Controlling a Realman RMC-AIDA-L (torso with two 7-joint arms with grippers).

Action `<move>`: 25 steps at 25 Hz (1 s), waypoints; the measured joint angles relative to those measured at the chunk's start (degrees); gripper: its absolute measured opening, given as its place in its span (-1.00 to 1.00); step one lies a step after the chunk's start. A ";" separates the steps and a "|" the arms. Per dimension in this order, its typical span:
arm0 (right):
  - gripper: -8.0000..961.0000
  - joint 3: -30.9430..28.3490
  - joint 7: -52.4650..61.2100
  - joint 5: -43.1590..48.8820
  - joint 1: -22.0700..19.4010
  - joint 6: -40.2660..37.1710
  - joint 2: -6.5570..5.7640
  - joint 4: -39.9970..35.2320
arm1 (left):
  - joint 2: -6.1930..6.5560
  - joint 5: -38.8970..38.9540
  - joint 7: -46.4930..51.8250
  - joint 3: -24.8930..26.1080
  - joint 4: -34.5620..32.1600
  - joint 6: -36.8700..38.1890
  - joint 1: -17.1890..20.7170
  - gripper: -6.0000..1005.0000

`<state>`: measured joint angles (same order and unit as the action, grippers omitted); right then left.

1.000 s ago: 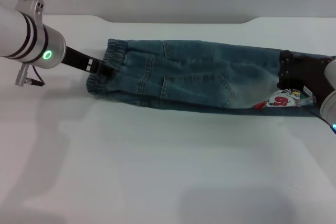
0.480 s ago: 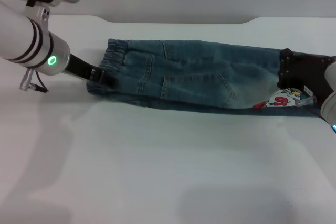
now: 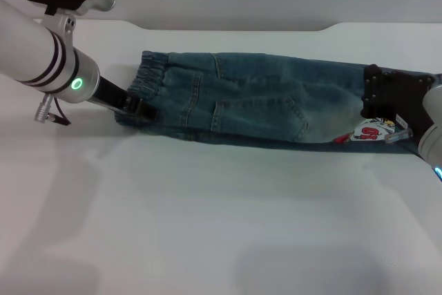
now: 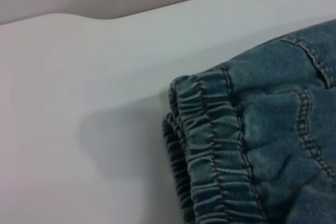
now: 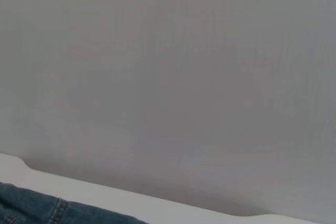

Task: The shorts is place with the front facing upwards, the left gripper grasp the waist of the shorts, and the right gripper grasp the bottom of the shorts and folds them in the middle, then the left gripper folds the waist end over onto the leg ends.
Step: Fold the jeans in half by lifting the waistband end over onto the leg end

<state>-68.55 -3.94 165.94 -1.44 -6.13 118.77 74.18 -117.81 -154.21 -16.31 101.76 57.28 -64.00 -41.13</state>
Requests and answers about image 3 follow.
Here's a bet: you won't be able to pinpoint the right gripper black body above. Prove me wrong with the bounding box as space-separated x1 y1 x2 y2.
360 63 436 141

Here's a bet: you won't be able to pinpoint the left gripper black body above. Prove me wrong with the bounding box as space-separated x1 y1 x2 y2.
92 77 131 113

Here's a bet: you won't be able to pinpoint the left arm cable with connector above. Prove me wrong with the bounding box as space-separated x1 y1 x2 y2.
33 93 72 127

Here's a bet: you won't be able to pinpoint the blue denim shorts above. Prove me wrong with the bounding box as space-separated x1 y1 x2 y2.
113 49 442 156

